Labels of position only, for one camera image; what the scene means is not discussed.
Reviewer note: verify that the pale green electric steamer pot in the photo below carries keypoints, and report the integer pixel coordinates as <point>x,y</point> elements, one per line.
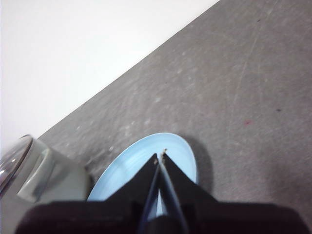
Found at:
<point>65,180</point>

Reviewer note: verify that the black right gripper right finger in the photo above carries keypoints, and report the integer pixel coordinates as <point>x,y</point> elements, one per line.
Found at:
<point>214,217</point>

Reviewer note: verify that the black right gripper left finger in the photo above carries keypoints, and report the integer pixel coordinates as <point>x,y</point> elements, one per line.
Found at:
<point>102,217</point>

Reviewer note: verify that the blue round plate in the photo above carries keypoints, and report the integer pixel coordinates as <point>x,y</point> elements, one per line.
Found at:
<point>136,165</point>

